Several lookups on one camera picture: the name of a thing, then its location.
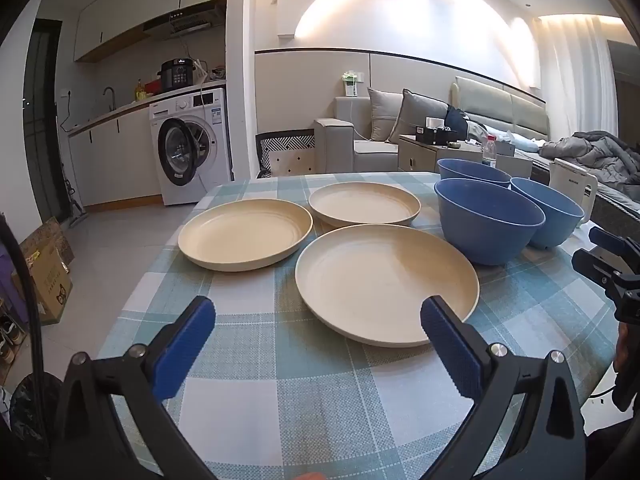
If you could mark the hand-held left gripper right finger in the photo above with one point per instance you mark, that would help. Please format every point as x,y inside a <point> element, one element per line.
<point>450,345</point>

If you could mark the cardboard box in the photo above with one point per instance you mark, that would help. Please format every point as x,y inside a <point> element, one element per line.
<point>50,275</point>

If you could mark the grey sofa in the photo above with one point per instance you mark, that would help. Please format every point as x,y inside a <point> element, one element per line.
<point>370,152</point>

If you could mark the kitchen counter with cabinets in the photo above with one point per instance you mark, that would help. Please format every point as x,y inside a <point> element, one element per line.
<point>115,155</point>

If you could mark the dark blue clothes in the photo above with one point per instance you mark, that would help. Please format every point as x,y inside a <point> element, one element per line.
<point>456,120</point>

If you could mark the black box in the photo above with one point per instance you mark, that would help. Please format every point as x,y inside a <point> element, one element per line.
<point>435,136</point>

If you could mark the white upper kitchen cabinets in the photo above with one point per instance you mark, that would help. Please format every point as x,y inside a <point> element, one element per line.
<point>130,5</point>

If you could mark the kitchen faucet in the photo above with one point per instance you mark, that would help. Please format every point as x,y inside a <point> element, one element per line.
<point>111,97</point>

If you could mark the black pressure cooker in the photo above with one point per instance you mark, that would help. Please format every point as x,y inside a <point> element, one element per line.
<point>177,77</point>

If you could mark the white curtain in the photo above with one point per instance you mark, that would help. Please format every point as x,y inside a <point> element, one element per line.
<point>575,75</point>

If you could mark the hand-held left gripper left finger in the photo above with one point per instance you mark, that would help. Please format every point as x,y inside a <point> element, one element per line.
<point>182,345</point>

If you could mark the grey pillow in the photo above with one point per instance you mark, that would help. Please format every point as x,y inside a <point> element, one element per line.
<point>382,115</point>
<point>417,117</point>

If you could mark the teal checked tablecloth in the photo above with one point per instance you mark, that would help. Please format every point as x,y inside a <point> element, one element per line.
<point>300,410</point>

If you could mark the green white wall device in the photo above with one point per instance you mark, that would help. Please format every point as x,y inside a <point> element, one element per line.
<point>350,85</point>

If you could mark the grey duvet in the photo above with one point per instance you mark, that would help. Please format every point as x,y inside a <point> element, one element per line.
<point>590,152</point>

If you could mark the white electric kettle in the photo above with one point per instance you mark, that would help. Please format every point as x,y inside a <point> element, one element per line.
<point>570,177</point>

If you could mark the cream plate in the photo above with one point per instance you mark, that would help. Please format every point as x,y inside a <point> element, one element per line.
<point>240,232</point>
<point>360,205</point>
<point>375,280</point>

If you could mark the range hood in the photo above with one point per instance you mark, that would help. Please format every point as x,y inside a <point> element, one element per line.
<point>185,22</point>

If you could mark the bed with padded headboard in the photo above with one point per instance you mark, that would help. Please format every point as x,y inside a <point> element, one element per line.
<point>520,110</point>

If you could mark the black white patterned cushion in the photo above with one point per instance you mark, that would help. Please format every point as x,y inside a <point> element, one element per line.
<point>287,155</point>

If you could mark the blue bowl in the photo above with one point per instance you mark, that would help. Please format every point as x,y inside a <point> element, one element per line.
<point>555,230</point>
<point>470,170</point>
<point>480,240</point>

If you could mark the white washing machine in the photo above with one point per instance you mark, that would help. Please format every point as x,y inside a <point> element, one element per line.
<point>210,160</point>

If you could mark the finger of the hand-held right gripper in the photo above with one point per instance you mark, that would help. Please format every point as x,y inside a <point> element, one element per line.
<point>607,239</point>
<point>597,267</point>

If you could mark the clear water bottle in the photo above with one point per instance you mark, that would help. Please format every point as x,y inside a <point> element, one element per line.
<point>489,152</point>

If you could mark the yellow bottle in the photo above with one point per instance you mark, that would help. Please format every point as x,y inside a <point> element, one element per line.
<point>141,91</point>

